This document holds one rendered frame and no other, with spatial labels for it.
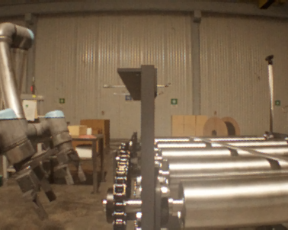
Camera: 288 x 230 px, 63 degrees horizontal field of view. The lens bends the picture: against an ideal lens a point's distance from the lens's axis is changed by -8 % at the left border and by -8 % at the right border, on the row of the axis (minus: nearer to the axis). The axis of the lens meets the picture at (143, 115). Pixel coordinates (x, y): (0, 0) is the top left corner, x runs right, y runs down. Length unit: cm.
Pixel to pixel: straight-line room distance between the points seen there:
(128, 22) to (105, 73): 256
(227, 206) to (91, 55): 1128
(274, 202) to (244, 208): 7
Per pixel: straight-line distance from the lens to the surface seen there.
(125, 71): 57
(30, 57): 1239
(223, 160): 88
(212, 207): 56
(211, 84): 1166
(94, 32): 1196
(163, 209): 55
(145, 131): 47
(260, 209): 60
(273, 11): 1307
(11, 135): 82
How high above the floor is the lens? 106
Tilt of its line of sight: level
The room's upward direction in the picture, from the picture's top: straight up
